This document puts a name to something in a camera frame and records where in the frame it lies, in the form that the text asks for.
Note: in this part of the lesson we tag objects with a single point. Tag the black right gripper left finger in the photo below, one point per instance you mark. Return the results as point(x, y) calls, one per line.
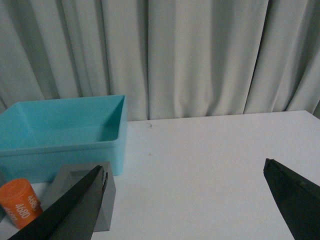
point(73, 216)

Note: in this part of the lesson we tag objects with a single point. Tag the pale gray-green curtain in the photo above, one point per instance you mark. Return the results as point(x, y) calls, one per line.
point(171, 58)

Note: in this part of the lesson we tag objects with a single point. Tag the gray block with square hole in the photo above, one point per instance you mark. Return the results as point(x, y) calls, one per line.
point(69, 175)

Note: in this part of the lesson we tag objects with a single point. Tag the light blue plastic box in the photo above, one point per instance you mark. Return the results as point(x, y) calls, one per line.
point(38, 137)

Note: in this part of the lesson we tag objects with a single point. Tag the orange cylinder part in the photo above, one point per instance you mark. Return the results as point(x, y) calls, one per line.
point(20, 202)

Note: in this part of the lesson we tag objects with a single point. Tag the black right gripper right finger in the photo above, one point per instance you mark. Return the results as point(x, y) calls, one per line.
point(297, 198)

